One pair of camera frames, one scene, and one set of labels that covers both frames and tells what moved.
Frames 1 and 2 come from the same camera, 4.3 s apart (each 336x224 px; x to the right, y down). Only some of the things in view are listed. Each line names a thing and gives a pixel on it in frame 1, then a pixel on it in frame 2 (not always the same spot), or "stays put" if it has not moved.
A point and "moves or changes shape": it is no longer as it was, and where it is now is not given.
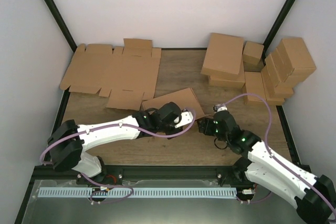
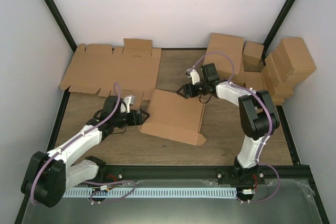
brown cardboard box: x=186 y=98 moves or changes shape
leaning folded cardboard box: x=275 y=72 stays put
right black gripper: x=206 y=124 to x=193 y=94
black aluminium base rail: x=210 y=173 stays put
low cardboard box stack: x=275 y=100 stays put
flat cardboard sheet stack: x=130 y=72 stays put
